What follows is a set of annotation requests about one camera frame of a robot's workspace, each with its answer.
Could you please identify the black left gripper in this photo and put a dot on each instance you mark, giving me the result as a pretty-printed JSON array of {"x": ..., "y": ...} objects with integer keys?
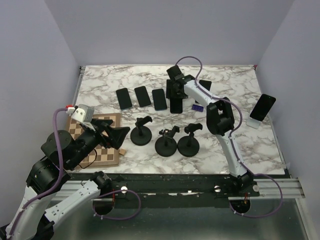
[{"x": 116, "y": 134}]

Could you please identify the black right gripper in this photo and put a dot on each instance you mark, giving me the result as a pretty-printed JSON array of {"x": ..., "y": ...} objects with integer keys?
[{"x": 169, "y": 86}]

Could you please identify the black smartphone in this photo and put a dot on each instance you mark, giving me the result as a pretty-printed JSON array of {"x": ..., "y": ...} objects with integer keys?
[
  {"x": 262, "y": 107},
  {"x": 176, "y": 105},
  {"x": 142, "y": 96}
]

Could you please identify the blue-edged smartphone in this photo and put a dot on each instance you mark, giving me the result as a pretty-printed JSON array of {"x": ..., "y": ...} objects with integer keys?
[{"x": 159, "y": 99}]

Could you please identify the teal smartphone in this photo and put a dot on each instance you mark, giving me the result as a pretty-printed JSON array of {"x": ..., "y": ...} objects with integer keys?
[{"x": 124, "y": 99}]

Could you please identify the black round-base phone stand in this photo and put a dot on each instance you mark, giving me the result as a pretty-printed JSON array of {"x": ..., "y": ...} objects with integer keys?
[{"x": 141, "y": 135}]

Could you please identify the tall black round phone stand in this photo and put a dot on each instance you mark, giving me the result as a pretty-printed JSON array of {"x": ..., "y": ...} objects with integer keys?
[{"x": 188, "y": 146}]

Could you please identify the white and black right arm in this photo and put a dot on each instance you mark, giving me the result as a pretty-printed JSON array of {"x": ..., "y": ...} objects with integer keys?
[{"x": 219, "y": 121}]

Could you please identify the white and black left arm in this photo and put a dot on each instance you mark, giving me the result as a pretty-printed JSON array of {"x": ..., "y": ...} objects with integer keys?
[{"x": 34, "y": 219}]

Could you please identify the black folding phone stand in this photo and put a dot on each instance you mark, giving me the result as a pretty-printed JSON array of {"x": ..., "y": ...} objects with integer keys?
[{"x": 206, "y": 84}]

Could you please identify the silver phone stand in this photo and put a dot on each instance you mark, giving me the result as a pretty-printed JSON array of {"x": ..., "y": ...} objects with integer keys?
[{"x": 253, "y": 123}]

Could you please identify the small wooden block near chessboard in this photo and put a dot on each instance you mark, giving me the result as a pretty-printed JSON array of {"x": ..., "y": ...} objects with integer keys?
[{"x": 122, "y": 151}]

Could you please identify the purple rectangular plate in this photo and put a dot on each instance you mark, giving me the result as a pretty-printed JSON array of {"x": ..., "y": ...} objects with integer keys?
[{"x": 197, "y": 108}]

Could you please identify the wooden chessboard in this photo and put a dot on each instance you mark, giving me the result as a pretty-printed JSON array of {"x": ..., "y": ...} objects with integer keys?
[{"x": 100, "y": 156}]

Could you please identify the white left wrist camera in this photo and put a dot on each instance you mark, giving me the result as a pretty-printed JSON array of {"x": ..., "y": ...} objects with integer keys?
[{"x": 82, "y": 114}]

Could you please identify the black mounting rail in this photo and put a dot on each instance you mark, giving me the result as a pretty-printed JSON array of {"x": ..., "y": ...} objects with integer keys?
[{"x": 174, "y": 191}]

